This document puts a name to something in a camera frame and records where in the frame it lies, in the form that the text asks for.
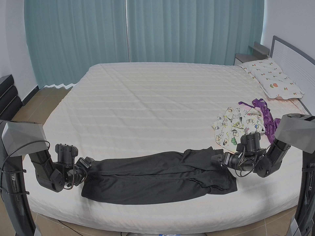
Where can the black T-shirt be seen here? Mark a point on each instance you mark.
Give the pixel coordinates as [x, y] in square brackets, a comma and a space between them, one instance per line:
[152, 178]

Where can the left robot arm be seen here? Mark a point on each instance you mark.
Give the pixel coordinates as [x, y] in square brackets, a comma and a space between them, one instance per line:
[22, 134]

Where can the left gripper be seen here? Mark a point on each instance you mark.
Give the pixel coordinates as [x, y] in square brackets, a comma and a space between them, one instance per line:
[85, 167]

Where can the white printed pillow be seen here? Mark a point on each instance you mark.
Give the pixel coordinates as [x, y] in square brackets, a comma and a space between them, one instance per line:
[273, 77]

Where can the purple garment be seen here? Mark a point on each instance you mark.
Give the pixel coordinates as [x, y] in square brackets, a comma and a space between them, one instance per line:
[267, 117]

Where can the bed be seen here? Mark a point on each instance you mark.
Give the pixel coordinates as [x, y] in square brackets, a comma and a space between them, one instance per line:
[160, 102]

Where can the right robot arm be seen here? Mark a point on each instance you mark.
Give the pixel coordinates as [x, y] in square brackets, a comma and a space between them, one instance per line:
[292, 131]

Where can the black chest of drawers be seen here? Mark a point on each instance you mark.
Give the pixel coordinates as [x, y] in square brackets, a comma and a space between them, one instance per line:
[8, 99]

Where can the white printed pyjama top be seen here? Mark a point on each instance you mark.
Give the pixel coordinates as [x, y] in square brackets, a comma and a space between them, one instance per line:
[233, 126]

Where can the grey bedside table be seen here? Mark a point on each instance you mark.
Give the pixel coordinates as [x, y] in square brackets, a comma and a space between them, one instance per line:
[246, 57]

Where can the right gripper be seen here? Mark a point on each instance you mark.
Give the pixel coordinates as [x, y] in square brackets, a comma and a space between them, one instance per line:
[232, 161]

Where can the blue-green curtain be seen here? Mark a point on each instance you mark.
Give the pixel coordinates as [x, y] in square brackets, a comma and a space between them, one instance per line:
[78, 33]
[192, 23]

